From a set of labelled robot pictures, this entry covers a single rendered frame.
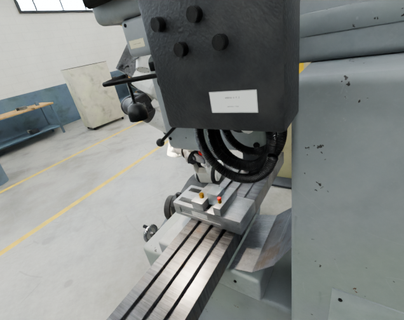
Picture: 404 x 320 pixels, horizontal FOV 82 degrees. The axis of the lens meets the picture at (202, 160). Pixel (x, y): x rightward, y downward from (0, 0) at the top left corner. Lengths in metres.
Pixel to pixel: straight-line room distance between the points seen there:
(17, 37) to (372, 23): 8.56
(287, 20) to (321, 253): 0.50
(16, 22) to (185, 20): 8.56
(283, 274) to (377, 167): 0.74
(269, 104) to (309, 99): 0.15
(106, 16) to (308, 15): 0.54
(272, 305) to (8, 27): 8.57
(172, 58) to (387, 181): 0.41
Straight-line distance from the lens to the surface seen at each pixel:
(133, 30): 0.77
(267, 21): 0.30
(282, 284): 1.10
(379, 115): 0.45
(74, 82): 6.77
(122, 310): 0.92
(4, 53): 8.54
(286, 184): 2.82
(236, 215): 0.97
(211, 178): 1.81
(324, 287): 0.74
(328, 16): 0.54
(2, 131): 8.30
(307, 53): 0.55
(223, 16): 0.32
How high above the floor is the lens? 1.64
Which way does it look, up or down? 27 degrees down
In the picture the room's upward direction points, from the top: 11 degrees counter-clockwise
